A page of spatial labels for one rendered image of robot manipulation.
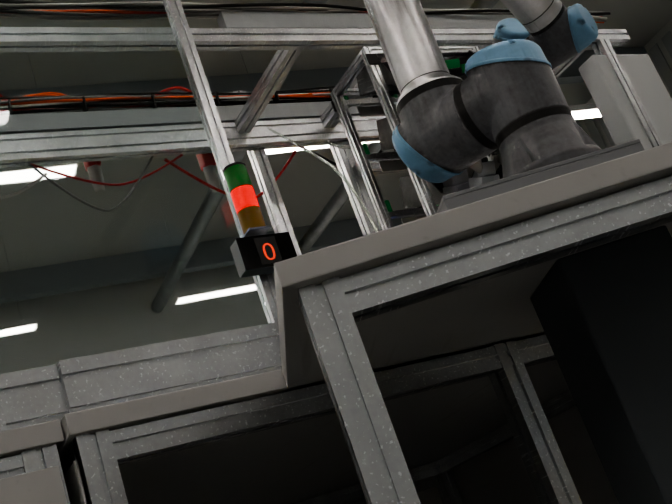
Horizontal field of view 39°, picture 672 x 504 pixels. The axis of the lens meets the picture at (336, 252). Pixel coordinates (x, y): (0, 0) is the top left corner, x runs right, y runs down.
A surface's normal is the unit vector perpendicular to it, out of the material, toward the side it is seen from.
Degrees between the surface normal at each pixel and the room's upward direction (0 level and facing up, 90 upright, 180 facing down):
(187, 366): 90
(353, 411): 90
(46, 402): 90
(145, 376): 90
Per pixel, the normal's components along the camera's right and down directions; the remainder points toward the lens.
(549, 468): 0.42, -0.44
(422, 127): -0.65, -0.04
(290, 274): 0.04, -0.36
